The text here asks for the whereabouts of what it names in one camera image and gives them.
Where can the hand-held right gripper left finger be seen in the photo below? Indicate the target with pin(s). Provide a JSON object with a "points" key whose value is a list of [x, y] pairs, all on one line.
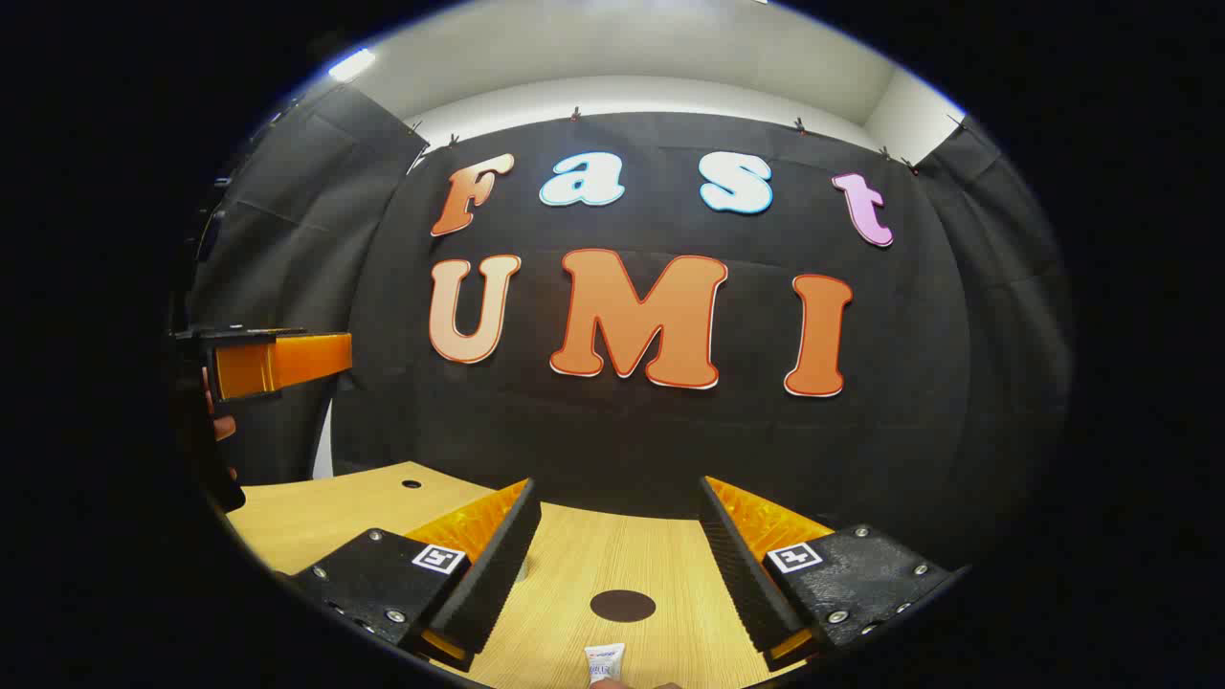
{"points": [[498, 574]]}

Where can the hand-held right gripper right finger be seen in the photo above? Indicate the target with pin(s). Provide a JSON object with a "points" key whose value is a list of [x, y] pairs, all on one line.
{"points": [[737, 574]]}

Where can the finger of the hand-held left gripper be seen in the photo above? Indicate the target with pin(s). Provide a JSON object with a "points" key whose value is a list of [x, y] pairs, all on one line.
{"points": [[287, 364]]}

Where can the dark brown round coaster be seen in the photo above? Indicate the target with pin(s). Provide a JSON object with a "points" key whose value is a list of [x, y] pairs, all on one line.
{"points": [[622, 606]]}

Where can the white toothpaste tube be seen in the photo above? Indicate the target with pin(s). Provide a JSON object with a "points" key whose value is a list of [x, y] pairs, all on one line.
{"points": [[605, 660]]}

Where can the wooden desktop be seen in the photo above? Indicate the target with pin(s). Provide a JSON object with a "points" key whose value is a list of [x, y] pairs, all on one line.
{"points": [[574, 565]]}

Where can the black backdrop cloth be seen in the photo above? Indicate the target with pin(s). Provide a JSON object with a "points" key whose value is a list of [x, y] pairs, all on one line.
{"points": [[670, 440]]}

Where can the ceiling light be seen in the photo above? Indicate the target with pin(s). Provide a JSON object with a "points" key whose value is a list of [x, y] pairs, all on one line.
{"points": [[351, 64]]}

